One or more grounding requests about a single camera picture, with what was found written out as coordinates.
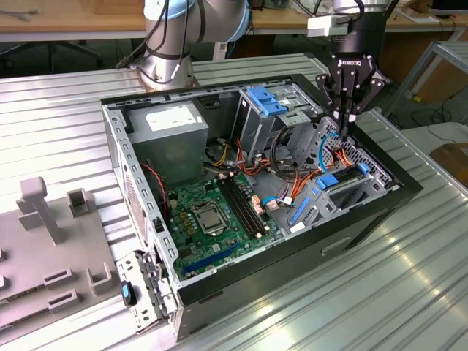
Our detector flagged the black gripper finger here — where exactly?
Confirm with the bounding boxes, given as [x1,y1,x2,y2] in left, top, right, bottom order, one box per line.
[345,69,385,142]
[316,69,347,142]

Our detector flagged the orange power wire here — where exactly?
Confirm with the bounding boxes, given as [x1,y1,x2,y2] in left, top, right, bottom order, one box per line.
[288,146,355,205]

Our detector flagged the blue data wire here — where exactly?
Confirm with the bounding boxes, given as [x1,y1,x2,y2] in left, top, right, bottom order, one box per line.
[317,131,347,173]

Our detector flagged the hard disk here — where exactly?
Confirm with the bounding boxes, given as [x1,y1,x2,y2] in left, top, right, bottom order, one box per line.
[290,162,369,226]

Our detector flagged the grey disk bay cage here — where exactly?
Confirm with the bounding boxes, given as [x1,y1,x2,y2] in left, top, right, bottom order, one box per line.
[287,162,390,235]

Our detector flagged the black slanted pole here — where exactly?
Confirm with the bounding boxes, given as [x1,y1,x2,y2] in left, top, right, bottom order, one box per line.
[383,0,401,19]

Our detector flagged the grey metal drive cage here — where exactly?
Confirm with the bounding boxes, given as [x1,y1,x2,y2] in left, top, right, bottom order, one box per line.
[233,83,322,162]

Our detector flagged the brown cardboard box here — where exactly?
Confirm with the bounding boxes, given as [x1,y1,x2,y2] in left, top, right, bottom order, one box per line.
[412,58,468,107]
[429,143,468,184]

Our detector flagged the black RAM slot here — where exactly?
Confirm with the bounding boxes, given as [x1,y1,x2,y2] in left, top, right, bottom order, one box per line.
[230,173,270,233]
[222,175,262,238]
[218,175,259,239]
[226,174,265,235]

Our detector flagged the grey power supply unit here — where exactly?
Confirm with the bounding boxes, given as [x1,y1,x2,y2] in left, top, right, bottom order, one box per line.
[126,100,210,187]

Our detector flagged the CPU socket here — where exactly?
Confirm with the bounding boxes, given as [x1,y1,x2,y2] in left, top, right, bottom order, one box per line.
[190,202,228,238]

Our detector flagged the silver CPU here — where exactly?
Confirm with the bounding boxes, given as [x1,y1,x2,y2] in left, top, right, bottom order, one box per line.
[197,211,222,232]

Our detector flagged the green motherboard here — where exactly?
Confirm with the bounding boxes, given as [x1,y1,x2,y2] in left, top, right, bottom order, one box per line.
[166,171,286,281]

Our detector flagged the blue expansion slot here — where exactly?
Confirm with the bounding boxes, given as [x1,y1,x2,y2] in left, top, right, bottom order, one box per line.
[182,244,241,275]

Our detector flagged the black open PC case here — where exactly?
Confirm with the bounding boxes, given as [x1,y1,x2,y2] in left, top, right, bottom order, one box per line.
[99,72,425,343]

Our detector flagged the blue black latch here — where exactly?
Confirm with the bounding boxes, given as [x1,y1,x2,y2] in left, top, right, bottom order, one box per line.
[120,279,138,306]

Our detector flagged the grey parts rack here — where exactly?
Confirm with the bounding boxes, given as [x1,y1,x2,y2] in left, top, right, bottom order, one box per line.
[0,175,126,330]

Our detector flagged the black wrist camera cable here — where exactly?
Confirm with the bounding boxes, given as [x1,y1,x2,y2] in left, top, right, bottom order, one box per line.
[298,0,366,26]

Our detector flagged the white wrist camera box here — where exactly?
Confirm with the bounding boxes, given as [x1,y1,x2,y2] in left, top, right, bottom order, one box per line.
[306,15,350,37]

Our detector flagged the aluminium profile frame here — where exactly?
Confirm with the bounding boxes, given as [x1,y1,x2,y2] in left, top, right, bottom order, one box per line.
[385,39,468,129]

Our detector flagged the blue plastic drive bracket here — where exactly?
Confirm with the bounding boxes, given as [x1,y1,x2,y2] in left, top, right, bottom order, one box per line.
[246,86,290,116]

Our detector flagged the black cable loop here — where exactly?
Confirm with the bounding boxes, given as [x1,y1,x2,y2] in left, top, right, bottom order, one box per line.
[270,126,304,180]

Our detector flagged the wooden desk white frame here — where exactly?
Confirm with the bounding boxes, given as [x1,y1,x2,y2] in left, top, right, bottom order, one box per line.
[0,0,147,41]
[252,5,468,36]

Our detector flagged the red orange wire bundle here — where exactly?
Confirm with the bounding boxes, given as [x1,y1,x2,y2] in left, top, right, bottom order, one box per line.
[235,138,279,180]

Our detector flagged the yellow black wire bundle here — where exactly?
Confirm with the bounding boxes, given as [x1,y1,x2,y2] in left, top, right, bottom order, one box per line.
[214,142,231,167]

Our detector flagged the grey arm cable bundle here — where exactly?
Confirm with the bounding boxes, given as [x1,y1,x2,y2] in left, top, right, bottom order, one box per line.
[115,0,191,85]

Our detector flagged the red black fan wire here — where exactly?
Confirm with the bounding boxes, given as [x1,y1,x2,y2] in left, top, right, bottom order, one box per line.
[143,162,171,220]

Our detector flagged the silver slot retention bracket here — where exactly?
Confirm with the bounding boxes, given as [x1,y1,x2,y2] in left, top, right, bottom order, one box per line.
[116,250,181,334]

